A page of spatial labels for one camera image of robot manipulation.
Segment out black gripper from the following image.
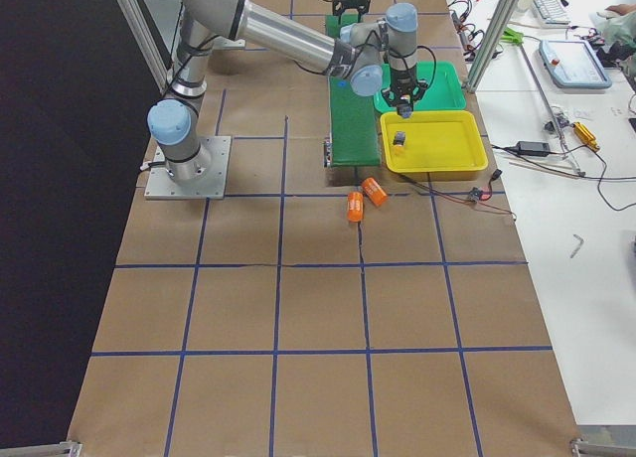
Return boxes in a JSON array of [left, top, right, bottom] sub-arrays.
[[381, 69, 428, 108], [331, 0, 371, 18]]

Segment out yellow push button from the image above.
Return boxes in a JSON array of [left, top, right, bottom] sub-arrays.
[[396, 97, 412, 119], [392, 131, 406, 155]]

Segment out orange cylinder marked 4680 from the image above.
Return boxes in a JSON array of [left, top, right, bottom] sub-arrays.
[[347, 191, 364, 223]]

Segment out green plastic tray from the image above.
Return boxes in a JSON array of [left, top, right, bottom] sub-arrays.
[[372, 61, 468, 114]]

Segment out green conveyor belt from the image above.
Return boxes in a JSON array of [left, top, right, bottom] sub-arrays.
[[324, 13, 383, 169]]

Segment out yellow plastic tray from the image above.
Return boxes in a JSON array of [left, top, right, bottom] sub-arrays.
[[380, 110, 488, 180]]

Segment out black power adapter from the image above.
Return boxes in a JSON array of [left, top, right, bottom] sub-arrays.
[[516, 141, 552, 157]]

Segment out white keyboard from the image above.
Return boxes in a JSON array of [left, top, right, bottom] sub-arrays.
[[532, 0, 570, 28]]

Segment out robot teach pendant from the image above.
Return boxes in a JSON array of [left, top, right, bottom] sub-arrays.
[[539, 40, 612, 89]]

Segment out silver allen key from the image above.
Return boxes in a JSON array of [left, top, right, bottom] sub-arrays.
[[569, 233, 584, 258]]

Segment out aluminium frame post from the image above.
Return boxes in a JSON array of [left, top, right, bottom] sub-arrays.
[[463, 0, 518, 93]]

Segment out green handled reacher grabber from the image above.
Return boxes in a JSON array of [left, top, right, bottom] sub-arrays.
[[501, 27, 586, 179]]

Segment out small red-wired circuit board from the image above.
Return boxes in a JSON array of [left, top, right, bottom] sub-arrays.
[[466, 187, 485, 203]]

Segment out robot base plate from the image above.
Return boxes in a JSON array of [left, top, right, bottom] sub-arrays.
[[144, 135, 232, 200], [215, 37, 246, 50]]

